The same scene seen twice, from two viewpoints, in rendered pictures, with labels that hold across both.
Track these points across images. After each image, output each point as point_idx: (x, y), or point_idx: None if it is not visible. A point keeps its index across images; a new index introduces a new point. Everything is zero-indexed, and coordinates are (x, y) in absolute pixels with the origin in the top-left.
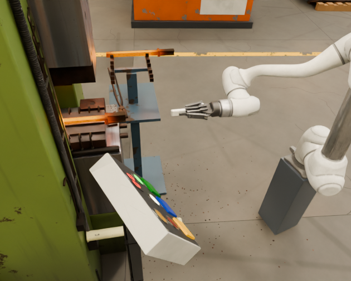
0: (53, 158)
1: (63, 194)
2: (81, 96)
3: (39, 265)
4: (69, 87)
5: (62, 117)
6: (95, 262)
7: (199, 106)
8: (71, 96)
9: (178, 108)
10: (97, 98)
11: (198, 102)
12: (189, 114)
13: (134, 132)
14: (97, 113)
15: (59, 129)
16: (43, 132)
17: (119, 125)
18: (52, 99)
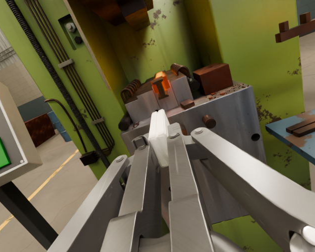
0: (35, 71)
1: (53, 111)
2: (269, 70)
3: None
4: (215, 42)
5: (169, 74)
6: None
7: (169, 208)
8: (219, 59)
9: (176, 122)
10: (223, 63)
11: (298, 190)
12: (114, 162)
13: None
14: (176, 77)
15: (54, 52)
16: (11, 38)
17: (203, 117)
18: (36, 15)
